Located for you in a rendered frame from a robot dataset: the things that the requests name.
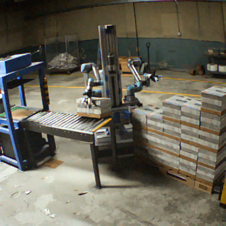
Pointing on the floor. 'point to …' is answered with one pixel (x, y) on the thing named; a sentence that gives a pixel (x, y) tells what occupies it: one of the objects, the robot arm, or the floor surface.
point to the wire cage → (63, 60)
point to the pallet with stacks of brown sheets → (126, 64)
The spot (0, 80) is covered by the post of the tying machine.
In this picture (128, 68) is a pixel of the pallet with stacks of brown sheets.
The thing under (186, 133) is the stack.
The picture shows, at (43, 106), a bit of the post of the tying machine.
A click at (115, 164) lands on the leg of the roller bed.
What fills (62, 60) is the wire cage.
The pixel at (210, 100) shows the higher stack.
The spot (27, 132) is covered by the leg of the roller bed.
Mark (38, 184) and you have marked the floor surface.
